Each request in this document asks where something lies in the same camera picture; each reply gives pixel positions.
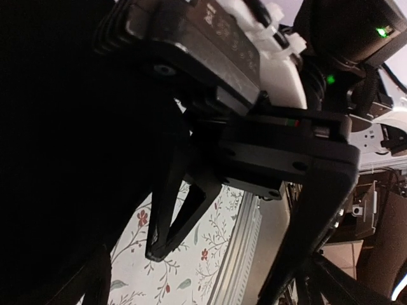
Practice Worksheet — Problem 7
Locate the black garment with logo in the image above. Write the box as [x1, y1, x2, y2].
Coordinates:
[1, 1, 181, 304]

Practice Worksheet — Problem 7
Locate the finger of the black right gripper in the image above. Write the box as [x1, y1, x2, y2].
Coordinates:
[145, 133, 222, 261]
[257, 161, 358, 304]

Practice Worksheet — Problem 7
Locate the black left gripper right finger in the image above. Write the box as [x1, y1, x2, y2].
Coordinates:
[298, 254, 394, 304]

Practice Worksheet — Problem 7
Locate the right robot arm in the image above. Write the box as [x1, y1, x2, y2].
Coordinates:
[93, 1, 406, 304]

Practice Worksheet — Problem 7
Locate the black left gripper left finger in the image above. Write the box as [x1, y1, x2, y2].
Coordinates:
[77, 245, 111, 304]

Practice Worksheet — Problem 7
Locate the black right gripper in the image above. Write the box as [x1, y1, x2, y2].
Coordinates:
[93, 1, 360, 200]

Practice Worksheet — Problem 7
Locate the floral patterned table cover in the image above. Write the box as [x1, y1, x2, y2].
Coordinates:
[108, 186, 244, 304]

